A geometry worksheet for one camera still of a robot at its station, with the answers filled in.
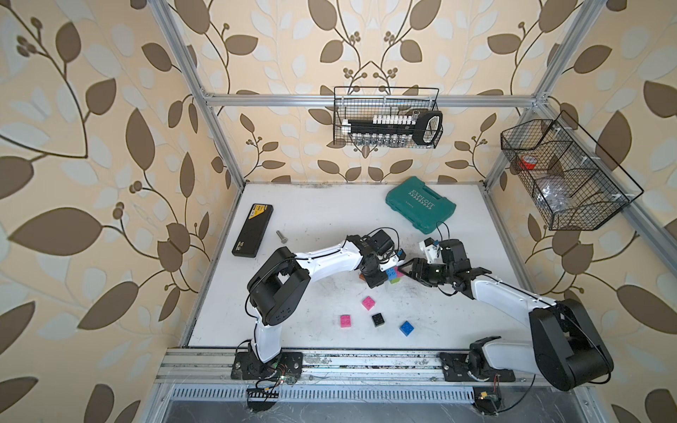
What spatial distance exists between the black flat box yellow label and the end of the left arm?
19.1 inches

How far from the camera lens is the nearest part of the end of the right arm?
657mm

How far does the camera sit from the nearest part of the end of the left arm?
66cm
